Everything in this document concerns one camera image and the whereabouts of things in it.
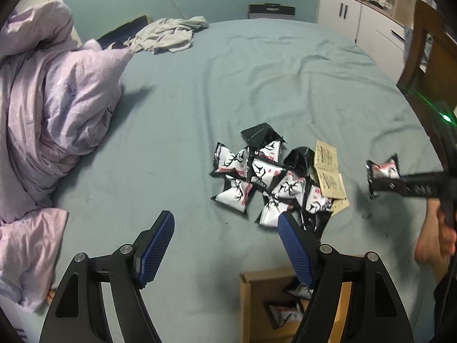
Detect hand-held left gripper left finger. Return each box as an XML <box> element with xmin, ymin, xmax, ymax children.
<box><xmin>39</xmin><ymin>210</ymin><xmax>175</xmax><ymax>343</ymax></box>

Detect dark blue pillow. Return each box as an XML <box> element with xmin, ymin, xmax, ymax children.
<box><xmin>96</xmin><ymin>15</ymin><xmax>152</xmax><ymax>51</ymax></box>

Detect person's black pants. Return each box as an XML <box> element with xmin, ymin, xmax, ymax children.
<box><xmin>433</xmin><ymin>266</ymin><xmax>457</xmax><ymax>343</ymax></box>

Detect white door cabinet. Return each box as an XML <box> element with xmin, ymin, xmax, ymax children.
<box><xmin>316</xmin><ymin>0</ymin><xmax>363</xmax><ymax>43</ymax></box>

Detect pile of black white packets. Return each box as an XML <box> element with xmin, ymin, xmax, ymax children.
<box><xmin>264</xmin><ymin>279</ymin><xmax>315</xmax><ymax>330</ymax></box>
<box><xmin>210</xmin><ymin>122</ymin><xmax>334</xmax><ymax>240</ymax></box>

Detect wooden chair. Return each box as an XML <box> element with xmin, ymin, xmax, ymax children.
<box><xmin>396</xmin><ymin>0</ymin><xmax>457</xmax><ymax>151</ymax></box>

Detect grey garment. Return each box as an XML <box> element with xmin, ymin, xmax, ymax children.
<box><xmin>123</xmin><ymin>16</ymin><xmax>209</xmax><ymax>55</ymax></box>

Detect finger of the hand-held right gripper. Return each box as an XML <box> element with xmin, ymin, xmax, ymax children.
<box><xmin>371</xmin><ymin>171</ymin><xmax>447</xmax><ymax>199</ymax></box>

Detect cardboard box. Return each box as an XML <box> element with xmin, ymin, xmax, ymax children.
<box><xmin>239</xmin><ymin>266</ymin><xmax>352</xmax><ymax>343</ymax></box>

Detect purple quilt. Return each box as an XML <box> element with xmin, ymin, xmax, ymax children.
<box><xmin>0</xmin><ymin>2</ymin><xmax>134</xmax><ymax>311</ymax></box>

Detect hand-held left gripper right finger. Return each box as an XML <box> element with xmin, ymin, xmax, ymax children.
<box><xmin>277</xmin><ymin>212</ymin><xmax>415</xmax><ymax>343</ymax></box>

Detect black white antler snack packet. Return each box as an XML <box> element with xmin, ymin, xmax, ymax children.
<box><xmin>365</xmin><ymin>154</ymin><xmax>400</xmax><ymax>200</ymax></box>

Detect white drawer unit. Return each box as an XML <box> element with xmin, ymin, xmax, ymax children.
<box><xmin>355</xmin><ymin>3</ymin><xmax>408</xmax><ymax>83</ymax></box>

